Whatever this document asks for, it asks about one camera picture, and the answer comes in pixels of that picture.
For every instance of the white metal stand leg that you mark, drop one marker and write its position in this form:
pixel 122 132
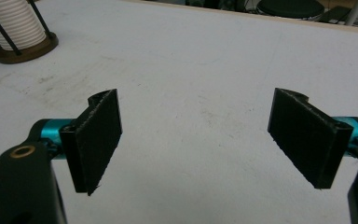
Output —
pixel 354 11

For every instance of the black flat box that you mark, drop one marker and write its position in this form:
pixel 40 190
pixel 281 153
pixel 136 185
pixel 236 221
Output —
pixel 334 14

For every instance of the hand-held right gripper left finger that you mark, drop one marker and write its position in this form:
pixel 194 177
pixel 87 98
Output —
pixel 96 140

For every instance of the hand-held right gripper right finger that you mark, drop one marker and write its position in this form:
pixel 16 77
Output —
pixel 307 137

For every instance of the black round stool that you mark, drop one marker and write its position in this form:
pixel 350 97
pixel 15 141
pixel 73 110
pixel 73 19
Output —
pixel 290 7

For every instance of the stack of white paper cups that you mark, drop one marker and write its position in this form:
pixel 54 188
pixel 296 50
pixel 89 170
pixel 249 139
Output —
pixel 14 23

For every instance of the white stacked rings on stand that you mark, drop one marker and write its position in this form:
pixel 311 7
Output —
pixel 28 49

